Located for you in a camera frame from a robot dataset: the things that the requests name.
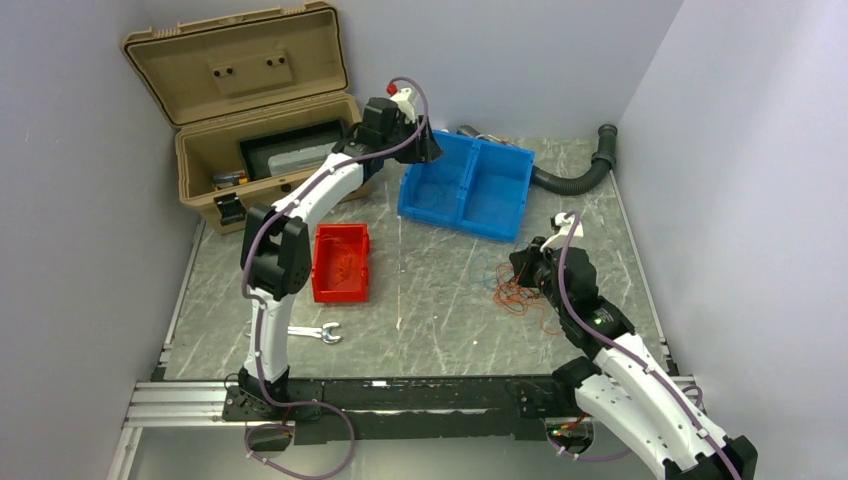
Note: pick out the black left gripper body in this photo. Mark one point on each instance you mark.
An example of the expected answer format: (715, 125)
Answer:
(402, 131)

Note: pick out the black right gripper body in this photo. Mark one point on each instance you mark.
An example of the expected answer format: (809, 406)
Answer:
(536, 272)

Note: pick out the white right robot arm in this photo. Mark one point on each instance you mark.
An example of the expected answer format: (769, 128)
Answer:
(619, 383)

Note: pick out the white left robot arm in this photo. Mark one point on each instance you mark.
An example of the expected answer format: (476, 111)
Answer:
(276, 256)

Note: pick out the blue plastic divided bin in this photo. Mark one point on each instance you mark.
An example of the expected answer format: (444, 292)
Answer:
(476, 187)

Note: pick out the grey case in toolbox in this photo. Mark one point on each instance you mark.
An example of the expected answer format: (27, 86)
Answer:
(298, 160)

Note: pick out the red plastic bin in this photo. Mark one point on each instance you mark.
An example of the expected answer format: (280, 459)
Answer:
(340, 272)

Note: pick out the tan plastic toolbox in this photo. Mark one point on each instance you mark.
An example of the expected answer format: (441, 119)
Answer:
(236, 88)

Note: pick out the yellow black tool in toolbox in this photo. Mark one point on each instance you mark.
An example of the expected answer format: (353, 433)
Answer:
(231, 179)

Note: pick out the silver open-end wrench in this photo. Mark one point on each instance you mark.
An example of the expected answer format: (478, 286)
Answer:
(324, 333)

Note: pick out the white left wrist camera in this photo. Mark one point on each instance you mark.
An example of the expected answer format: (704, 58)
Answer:
(406, 99)

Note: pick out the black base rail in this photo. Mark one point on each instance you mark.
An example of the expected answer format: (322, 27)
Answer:
(523, 408)

